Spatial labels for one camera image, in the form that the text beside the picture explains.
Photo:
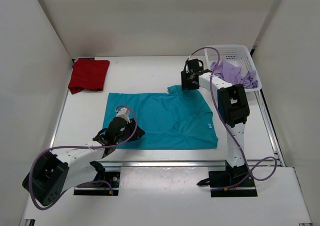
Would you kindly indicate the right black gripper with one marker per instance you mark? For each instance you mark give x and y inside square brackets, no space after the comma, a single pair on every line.
[188,81]

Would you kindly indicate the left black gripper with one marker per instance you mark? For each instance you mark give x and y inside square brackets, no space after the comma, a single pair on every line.
[130,130]

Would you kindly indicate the teal t-shirt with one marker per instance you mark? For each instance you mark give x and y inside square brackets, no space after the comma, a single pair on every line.
[176,120]

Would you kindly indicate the red t-shirt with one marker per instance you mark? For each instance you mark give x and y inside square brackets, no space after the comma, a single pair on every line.
[89,75]

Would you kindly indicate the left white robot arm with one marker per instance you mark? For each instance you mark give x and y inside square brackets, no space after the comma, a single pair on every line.
[58,169]

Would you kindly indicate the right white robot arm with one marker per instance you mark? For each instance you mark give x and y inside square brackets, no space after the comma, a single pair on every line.
[231,104]

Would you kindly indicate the lavender t-shirt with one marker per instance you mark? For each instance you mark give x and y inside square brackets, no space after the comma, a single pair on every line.
[232,74]

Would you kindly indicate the white plastic basket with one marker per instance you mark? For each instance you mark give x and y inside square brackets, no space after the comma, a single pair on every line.
[237,55]

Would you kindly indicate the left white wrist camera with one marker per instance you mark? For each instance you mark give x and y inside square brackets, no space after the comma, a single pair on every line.
[124,113]

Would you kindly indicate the aluminium front rail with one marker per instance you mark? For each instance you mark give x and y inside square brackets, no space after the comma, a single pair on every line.
[164,164]

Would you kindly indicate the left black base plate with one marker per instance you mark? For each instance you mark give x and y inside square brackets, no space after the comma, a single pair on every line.
[105,183]

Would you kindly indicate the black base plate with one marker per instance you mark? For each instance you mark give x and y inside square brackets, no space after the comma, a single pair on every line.
[222,186]
[105,183]

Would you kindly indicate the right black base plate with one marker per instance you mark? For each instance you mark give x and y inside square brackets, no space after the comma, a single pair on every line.
[222,186]

